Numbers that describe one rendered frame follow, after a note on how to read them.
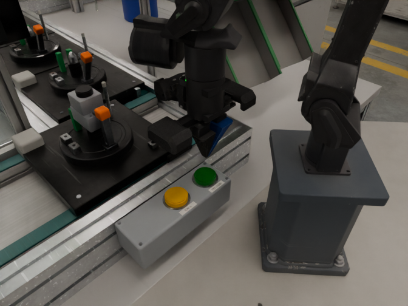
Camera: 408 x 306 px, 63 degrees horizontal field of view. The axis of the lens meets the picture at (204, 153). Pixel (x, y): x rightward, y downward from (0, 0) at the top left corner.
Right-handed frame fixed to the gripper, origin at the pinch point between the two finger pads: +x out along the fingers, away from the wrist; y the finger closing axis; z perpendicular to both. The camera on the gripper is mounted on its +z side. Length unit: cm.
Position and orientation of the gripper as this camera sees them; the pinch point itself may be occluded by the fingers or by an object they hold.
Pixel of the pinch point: (205, 139)
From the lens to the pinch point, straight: 54.8
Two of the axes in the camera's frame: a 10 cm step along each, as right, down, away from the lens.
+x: 0.0, 7.6, 6.5
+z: -7.1, -4.5, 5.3
